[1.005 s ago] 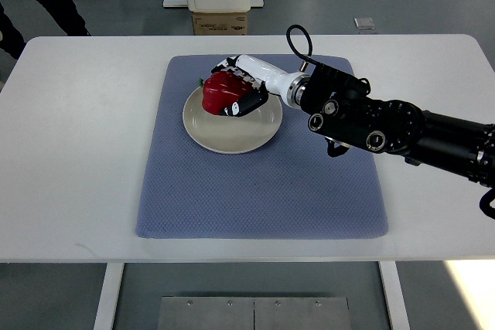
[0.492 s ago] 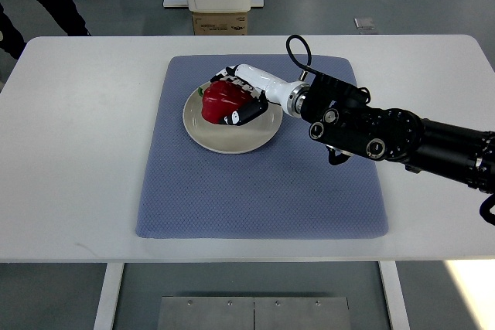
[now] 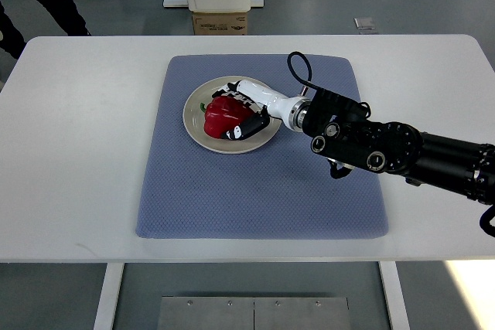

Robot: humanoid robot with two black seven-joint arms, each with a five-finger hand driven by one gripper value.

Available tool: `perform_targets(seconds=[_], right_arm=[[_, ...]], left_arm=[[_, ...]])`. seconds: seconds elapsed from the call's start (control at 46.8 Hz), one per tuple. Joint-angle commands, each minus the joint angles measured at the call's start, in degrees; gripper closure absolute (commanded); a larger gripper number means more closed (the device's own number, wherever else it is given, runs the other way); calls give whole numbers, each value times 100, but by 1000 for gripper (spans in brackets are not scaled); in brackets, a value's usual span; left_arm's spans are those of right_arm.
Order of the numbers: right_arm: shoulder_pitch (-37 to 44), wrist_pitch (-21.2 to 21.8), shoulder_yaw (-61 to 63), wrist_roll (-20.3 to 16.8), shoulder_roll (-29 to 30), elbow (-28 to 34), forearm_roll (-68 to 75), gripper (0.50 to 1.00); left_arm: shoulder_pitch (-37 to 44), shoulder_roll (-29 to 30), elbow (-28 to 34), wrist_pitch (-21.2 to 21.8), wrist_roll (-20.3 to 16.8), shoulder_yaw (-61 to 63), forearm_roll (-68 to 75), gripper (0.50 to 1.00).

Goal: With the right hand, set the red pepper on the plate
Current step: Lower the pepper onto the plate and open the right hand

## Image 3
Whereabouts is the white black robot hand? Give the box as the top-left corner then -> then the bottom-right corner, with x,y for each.
212,80 -> 310,141

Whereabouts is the red bell pepper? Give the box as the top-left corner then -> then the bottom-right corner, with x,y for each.
200,96 -> 254,139

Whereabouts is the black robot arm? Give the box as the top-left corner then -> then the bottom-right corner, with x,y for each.
293,77 -> 494,236

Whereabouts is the cream round plate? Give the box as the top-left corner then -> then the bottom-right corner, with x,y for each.
183,76 -> 281,155

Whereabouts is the grey metal floor plate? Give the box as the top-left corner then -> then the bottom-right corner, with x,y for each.
158,296 -> 351,329

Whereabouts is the blue textured mat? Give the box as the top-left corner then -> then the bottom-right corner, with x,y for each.
136,54 -> 388,240

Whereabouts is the cardboard box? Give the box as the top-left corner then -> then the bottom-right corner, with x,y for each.
192,12 -> 248,36

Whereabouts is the right white table leg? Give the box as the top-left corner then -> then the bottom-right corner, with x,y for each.
378,261 -> 411,330

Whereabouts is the white table leg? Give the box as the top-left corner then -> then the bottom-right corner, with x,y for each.
94,263 -> 125,330
378,261 -> 411,330

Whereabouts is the left white table leg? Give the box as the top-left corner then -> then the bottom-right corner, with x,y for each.
94,263 -> 125,330

